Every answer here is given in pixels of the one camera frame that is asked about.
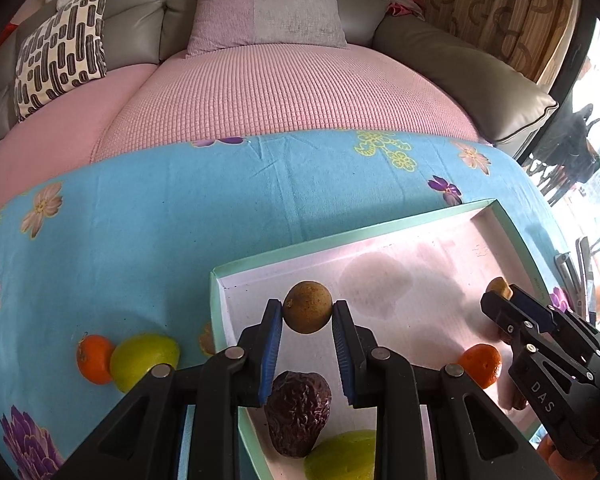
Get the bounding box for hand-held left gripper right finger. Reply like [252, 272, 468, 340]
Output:
[331, 300, 563, 480]

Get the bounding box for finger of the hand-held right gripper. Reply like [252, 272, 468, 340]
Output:
[509, 284, 589, 334]
[481, 291, 544, 356]

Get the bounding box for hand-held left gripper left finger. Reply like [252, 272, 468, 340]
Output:
[52, 299, 284, 480]

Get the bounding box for notched brown round fruit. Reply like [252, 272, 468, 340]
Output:
[485, 276, 512, 301]

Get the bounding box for small green fruit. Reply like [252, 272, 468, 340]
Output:
[304, 429, 378, 480]

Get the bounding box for white tray with teal rim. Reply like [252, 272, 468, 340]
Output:
[209, 199, 556, 480]

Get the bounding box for grey metal bars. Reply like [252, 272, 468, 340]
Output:
[555, 235, 600, 313]

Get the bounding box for large green fruit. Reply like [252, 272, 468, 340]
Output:
[110, 333, 181, 394]

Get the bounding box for dark metal equipment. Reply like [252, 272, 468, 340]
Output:
[522, 104, 600, 206]

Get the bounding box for orange with stem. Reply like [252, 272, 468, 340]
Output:
[76, 332, 117, 386]

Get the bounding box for blue floral blanket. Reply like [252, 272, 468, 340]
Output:
[0, 129, 573, 480]

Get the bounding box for pink seat cushion cover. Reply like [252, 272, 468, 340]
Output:
[0, 62, 161, 226]
[90, 42, 481, 163]

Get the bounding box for grey sofa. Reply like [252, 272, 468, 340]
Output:
[0, 0, 561, 146]

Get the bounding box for beige patterned curtain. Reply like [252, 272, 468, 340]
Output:
[415, 0, 581, 83]

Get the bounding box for pink and grey pillow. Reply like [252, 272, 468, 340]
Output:
[186, 0, 349, 58]

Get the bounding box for black and white patterned pillow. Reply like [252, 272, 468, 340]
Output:
[14, 0, 112, 123]

